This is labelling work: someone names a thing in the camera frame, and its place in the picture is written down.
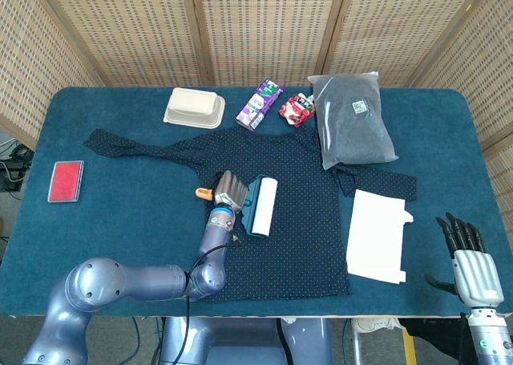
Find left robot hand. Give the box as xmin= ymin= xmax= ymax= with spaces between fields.
xmin=213 ymin=170 xmax=252 ymax=217

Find woven wicker folding screen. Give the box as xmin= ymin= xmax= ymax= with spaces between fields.
xmin=0 ymin=0 xmax=513 ymax=221

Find white object under table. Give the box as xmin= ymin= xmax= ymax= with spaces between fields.
xmin=351 ymin=317 xmax=401 ymax=335

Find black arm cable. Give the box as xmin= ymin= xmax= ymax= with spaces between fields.
xmin=176 ymin=236 xmax=242 ymax=365

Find red ink pad case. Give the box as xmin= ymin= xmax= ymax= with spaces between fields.
xmin=46 ymin=160 xmax=85 ymax=204

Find purple drink carton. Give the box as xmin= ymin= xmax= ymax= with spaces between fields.
xmin=235 ymin=79 xmax=285 ymax=130

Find white paper sheet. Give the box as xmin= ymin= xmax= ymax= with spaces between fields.
xmin=345 ymin=189 xmax=415 ymax=286

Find teal lint roller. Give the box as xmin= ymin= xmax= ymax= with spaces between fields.
xmin=195 ymin=176 xmax=279 ymax=237

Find beige plastic box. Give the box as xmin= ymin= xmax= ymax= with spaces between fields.
xmin=163 ymin=87 xmax=226 ymax=130

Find red floral pouch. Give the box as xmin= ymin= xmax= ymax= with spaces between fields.
xmin=279 ymin=93 xmax=317 ymax=128

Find black cables on floor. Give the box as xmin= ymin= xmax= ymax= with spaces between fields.
xmin=0 ymin=138 xmax=35 ymax=200

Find grey garment in plastic bag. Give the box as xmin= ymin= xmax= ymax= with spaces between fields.
xmin=307 ymin=71 xmax=400 ymax=172

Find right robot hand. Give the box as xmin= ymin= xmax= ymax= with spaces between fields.
xmin=423 ymin=211 xmax=505 ymax=309

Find teal table cover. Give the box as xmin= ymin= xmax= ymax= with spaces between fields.
xmin=0 ymin=86 xmax=513 ymax=318

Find grey-blue robot torso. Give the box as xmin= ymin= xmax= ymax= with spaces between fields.
xmin=160 ymin=316 xmax=334 ymax=365

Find dark polka dot shirt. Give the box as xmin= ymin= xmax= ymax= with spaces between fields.
xmin=83 ymin=126 xmax=418 ymax=304

